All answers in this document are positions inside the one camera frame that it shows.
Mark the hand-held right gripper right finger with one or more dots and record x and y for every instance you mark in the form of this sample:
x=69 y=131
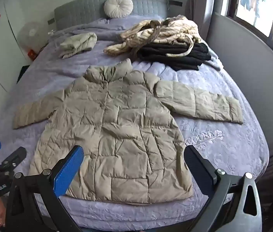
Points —
x=199 y=171

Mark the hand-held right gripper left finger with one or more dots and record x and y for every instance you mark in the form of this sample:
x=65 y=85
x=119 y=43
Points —
x=69 y=171

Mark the beige puffer jacket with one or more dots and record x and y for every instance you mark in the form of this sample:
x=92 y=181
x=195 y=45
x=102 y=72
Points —
x=117 y=130

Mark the person's left hand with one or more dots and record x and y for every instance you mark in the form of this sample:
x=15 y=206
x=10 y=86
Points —
x=0 y=214

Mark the lavender embossed bed blanket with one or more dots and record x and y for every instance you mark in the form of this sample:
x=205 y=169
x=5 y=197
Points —
x=223 y=154

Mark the small red box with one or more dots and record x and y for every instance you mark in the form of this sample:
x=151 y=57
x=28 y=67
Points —
x=31 y=54

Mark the black knitted garment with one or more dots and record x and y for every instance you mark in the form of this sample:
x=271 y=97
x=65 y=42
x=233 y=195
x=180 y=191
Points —
x=175 y=58

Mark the white standing fan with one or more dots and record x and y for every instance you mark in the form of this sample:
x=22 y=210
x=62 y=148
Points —
x=31 y=32

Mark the folded cream puffer jacket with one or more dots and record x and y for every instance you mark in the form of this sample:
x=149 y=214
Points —
x=78 y=43

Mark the beige striped garment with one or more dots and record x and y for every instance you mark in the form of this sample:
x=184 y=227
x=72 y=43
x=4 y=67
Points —
x=151 y=35

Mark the round cream cushion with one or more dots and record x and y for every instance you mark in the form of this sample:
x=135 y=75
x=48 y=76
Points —
x=118 y=6

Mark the window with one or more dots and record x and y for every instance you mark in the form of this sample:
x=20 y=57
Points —
x=259 y=7

